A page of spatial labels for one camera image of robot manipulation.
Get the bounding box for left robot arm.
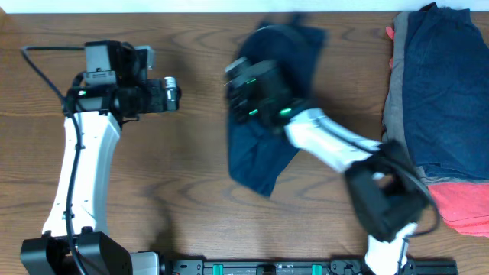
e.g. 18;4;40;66
21;40;181;274

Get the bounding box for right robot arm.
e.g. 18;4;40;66
225;57;434;274

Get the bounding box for red garment in stack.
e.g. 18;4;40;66
385;27;488;237

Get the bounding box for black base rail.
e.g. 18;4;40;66
160;258;458;275

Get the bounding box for grey garment in stack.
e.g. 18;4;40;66
381;10;489;188

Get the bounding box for navy shorts on stack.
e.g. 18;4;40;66
402;3;488;180

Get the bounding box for navy blue shorts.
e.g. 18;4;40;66
227;15;326;196

